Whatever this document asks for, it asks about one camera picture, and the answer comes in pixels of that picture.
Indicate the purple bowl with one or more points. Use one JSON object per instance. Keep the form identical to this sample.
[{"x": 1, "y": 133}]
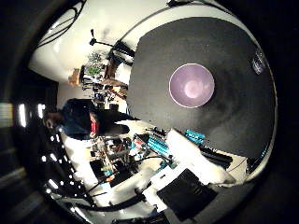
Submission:
[{"x": 191, "y": 85}]

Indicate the dark grey table mat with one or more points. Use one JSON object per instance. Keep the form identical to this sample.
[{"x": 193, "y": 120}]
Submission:
[{"x": 187, "y": 43}]

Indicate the person in dark clothes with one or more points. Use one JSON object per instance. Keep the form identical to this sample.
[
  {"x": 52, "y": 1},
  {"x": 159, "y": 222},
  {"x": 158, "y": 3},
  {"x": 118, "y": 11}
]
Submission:
[{"x": 78, "y": 119}]

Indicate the green plant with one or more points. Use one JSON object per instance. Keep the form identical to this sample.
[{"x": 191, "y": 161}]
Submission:
[{"x": 95, "y": 58}]

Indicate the brown cardboard box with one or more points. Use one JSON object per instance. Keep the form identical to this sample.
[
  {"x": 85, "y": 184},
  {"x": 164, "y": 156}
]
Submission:
[{"x": 74, "y": 77}]

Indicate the black tripod stand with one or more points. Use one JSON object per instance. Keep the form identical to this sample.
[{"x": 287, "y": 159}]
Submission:
[{"x": 93, "y": 39}]

